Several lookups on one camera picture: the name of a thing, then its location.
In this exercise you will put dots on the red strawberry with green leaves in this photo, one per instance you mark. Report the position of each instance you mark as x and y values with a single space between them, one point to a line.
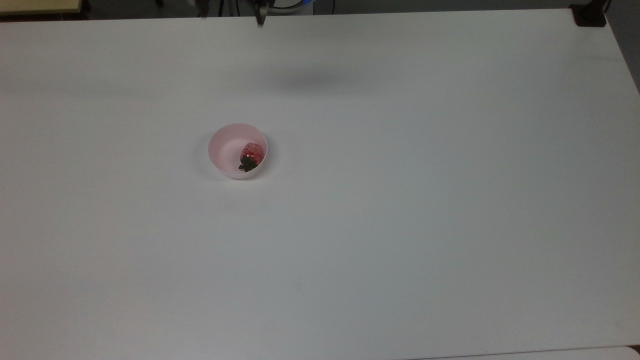
251 153

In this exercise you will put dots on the pink plastic bowl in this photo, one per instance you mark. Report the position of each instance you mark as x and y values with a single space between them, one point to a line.
225 150

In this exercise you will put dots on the yellow wooden board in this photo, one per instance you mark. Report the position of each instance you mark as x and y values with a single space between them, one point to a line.
40 5

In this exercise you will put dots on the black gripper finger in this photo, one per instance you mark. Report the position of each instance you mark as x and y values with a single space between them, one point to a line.
260 14
202 9

